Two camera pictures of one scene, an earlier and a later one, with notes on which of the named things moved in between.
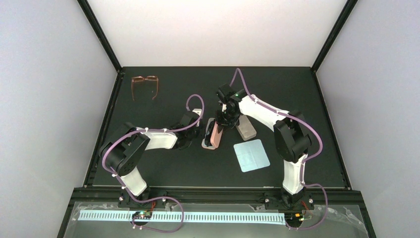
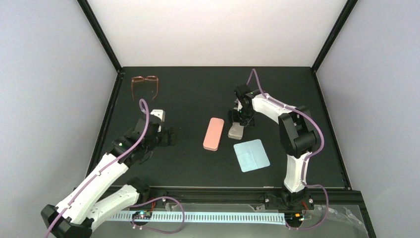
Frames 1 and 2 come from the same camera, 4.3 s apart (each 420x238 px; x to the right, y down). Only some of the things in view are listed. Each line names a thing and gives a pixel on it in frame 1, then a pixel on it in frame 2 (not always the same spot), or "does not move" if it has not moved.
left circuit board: (142, 215) does not move
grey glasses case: (245, 129) to (236, 131)
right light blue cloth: (251, 155) does not move
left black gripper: (200, 133) to (166, 141)
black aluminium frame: (89, 194) does not move
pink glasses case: (216, 136) does not move
